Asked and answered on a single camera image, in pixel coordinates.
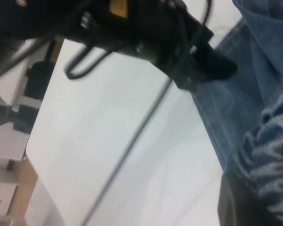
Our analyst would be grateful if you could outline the white drawer cabinet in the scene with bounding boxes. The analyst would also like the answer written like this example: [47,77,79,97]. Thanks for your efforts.
[0,130,30,217]

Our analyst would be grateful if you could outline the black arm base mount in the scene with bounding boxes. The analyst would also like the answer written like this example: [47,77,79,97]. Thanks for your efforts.
[25,40,56,101]

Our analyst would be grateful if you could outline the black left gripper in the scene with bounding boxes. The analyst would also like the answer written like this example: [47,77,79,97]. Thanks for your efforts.
[80,0,238,91]

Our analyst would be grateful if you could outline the long thin black cable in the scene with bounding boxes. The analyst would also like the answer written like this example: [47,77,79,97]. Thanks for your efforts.
[81,79,173,226]

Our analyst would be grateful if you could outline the looped black arm cable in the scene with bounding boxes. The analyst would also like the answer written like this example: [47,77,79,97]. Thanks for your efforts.
[65,43,110,80]

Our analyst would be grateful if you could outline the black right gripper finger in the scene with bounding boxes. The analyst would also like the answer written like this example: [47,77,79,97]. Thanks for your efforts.
[218,174,281,226]

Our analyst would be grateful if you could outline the blue denim jeans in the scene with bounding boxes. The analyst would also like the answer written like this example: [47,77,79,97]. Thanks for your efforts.
[193,0,283,226]

